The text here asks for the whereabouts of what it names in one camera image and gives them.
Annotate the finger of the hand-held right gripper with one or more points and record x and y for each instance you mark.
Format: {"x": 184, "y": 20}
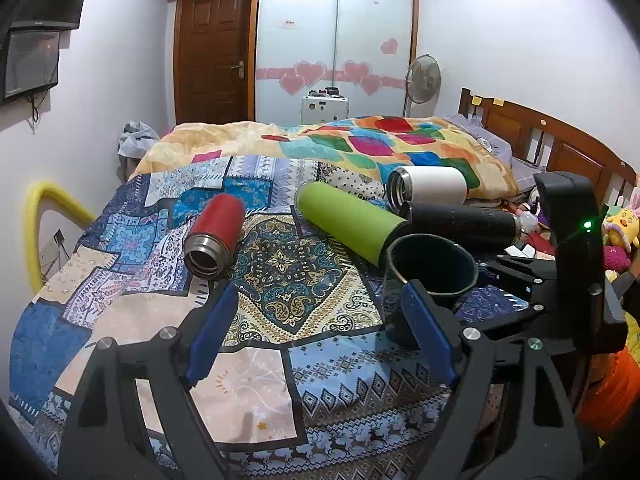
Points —
{"x": 505, "y": 324}
{"x": 520, "y": 271}

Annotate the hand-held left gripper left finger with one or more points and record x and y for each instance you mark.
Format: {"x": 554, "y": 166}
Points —
{"x": 214, "y": 332}

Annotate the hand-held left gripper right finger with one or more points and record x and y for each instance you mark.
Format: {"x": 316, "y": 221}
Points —
{"x": 431, "y": 332}

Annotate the dark teal cup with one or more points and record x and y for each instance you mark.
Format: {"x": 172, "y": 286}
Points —
{"x": 430, "y": 265}

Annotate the black cup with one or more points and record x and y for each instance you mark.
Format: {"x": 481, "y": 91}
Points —
{"x": 465, "y": 220}

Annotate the red cup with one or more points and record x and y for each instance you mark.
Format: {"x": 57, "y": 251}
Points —
{"x": 215, "y": 230}

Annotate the white cup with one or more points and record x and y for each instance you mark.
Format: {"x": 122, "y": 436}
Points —
{"x": 435, "y": 185}

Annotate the green cup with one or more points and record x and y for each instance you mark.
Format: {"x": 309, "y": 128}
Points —
{"x": 345, "y": 217}

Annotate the pink plush toy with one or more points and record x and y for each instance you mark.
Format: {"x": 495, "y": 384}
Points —
{"x": 616, "y": 260}

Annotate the yellow chick plush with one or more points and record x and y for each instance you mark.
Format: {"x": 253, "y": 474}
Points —
{"x": 622, "y": 225}

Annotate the patchwork printed blanket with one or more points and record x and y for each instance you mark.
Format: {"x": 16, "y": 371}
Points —
{"x": 280, "y": 270}

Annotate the wooden headboard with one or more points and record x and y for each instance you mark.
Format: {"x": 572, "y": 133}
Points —
{"x": 565, "y": 145}

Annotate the orange cloth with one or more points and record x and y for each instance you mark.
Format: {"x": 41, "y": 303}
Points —
{"x": 612, "y": 390}

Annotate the grey pillow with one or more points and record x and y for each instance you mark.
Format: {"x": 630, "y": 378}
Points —
{"x": 482, "y": 137}

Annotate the grey clothes pile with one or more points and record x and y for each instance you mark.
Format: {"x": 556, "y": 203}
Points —
{"x": 135, "y": 140}

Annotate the colourful patch quilt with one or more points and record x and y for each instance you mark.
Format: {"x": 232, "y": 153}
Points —
{"x": 320, "y": 145}

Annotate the standing fan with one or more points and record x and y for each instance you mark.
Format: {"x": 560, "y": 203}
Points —
{"x": 424, "y": 75}

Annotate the yellow foam tube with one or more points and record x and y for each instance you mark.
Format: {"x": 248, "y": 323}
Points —
{"x": 42, "y": 195}

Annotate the white appliance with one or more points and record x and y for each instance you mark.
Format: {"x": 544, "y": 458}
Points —
{"x": 325, "y": 109}

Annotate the brown wooden door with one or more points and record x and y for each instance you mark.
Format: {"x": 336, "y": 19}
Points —
{"x": 212, "y": 55}

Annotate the glass sliding-door wardrobe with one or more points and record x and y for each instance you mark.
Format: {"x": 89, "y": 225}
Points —
{"x": 335, "y": 25}

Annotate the black wall monitor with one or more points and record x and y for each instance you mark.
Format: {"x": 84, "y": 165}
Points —
{"x": 30, "y": 62}

